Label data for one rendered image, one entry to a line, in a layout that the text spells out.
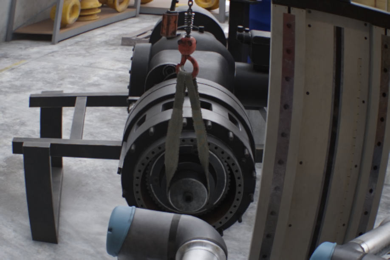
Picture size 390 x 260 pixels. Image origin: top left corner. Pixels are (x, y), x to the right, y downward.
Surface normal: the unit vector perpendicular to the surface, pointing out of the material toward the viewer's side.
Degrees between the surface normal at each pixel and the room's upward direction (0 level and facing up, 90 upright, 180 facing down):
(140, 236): 63
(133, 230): 51
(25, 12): 90
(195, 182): 90
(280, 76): 90
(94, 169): 0
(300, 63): 90
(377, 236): 27
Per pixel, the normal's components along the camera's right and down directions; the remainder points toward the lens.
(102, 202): 0.07, -0.94
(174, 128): -0.43, 0.28
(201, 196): 0.01, 0.33
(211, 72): 0.18, -0.66
